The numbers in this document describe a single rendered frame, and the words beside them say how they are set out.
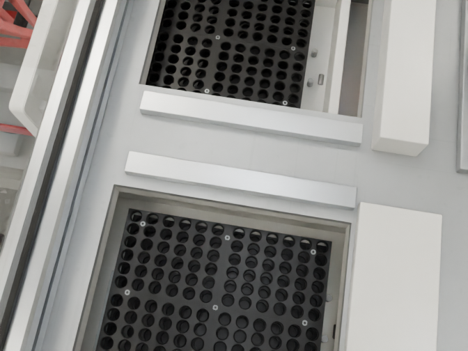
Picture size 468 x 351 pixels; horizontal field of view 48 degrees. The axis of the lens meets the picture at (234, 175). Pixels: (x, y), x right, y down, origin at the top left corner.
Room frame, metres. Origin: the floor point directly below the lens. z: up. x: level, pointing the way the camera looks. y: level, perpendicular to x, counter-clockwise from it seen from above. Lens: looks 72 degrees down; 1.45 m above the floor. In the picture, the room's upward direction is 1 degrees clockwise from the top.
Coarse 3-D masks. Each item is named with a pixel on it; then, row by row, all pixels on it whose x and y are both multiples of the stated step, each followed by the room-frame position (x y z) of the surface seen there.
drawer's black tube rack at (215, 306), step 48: (144, 240) 0.11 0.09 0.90; (192, 240) 0.11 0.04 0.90; (240, 240) 0.11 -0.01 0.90; (288, 240) 0.11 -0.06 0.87; (144, 288) 0.05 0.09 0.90; (192, 288) 0.06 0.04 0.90; (240, 288) 0.06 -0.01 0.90; (288, 288) 0.06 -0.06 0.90; (144, 336) 0.01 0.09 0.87; (192, 336) 0.01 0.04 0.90; (240, 336) 0.01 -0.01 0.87; (288, 336) 0.01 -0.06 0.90
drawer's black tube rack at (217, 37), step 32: (192, 0) 0.41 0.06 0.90; (224, 0) 0.41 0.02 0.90; (256, 0) 0.41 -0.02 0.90; (288, 0) 0.41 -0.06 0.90; (160, 32) 0.36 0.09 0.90; (192, 32) 0.36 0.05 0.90; (224, 32) 0.37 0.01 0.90; (256, 32) 0.36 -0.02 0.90; (288, 32) 0.39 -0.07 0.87; (160, 64) 0.32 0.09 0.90; (192, 64) 0.32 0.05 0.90; (224, 64) 0.32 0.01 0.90; (256, 64) 0.32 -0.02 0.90; (288, 64) 0.32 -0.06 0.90; (224, 96) 0.28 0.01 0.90; (256, 96) 0.28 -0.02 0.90; (288, 96) 0.28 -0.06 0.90
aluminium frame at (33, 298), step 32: (128, 0) 0.36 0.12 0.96; (96, 32) 0.30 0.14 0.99; (96, 64) 0.26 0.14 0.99; (96, 96) 0.23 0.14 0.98; (64, 128) 0.19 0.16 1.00; (96, 128) 0.21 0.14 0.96; (64, 160) 0.16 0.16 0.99; (64, 192) 0.13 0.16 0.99; (64, 224) 0.10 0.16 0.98; (32, 256) 0.07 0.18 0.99; (64, 256) 0.08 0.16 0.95; (32, 288) 0.04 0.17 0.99; (32, 320) 0.02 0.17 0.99
